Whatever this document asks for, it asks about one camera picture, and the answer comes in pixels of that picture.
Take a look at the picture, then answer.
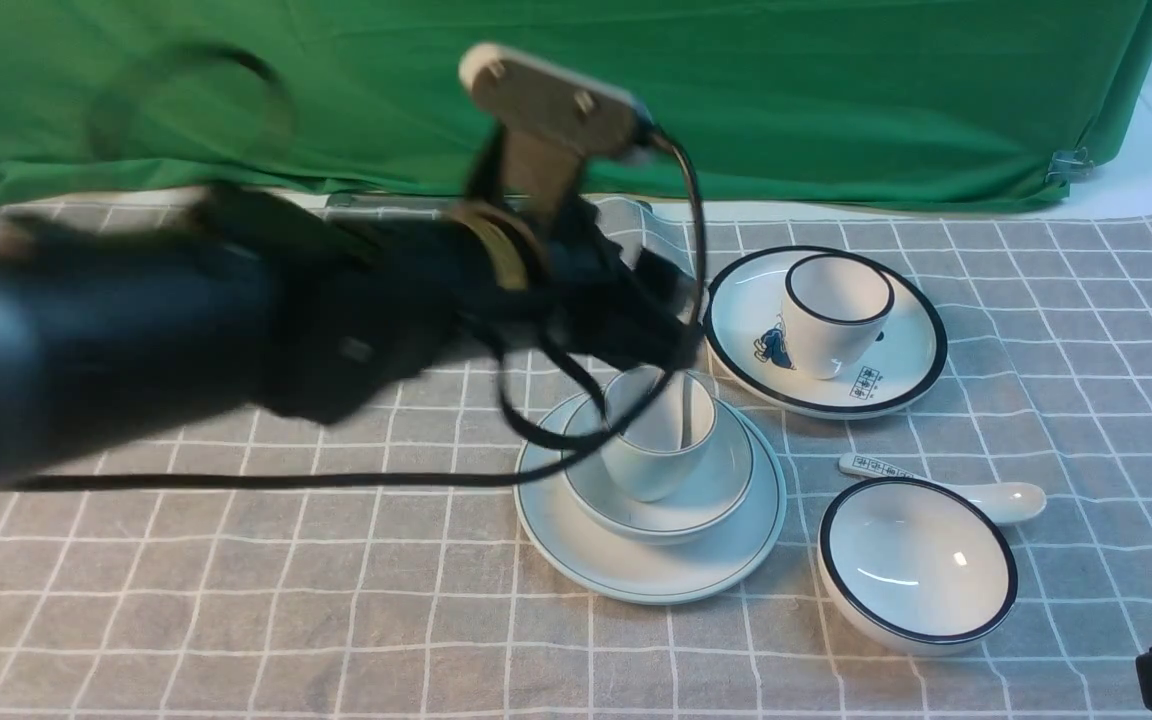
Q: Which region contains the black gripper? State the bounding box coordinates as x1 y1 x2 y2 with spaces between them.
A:
376 200 702 372

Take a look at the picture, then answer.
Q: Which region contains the plain white ceramic spoon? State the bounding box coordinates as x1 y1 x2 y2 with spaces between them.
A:
677 372 695 450

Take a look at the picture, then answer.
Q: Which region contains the light green-rimmed cup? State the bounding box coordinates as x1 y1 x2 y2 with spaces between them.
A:
600 372 718 502

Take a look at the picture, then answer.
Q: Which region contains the light green-rimmed bowl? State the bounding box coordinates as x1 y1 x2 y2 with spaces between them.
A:
564 402 753 544

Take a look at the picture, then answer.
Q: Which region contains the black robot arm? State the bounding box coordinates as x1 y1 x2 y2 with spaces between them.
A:
0 184 704 493

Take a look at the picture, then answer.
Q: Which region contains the black-rimmed plate with print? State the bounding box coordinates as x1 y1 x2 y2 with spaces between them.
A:
704 247 948 420

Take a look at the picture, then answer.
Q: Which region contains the black-rimmed white cup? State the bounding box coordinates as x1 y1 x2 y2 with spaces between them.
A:
781 252 895 381

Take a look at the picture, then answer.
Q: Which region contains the black-rimmed white bowl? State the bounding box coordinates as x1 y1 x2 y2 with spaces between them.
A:
814 478 1020 657

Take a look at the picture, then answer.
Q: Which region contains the green backdrop cloth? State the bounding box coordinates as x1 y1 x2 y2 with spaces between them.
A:
0 1 1152 213

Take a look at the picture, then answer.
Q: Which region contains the white spoon with print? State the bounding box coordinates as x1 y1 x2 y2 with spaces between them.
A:
838 452 1047 526

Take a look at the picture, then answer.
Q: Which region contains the metal clip on backdrop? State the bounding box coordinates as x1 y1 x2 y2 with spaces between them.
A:
1044 147 1096 185

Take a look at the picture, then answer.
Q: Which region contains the grey checked tablecloth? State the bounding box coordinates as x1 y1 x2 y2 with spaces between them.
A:
0 218 1152 719

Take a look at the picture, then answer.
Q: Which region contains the black cable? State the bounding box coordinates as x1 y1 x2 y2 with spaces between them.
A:
6 40 707 493

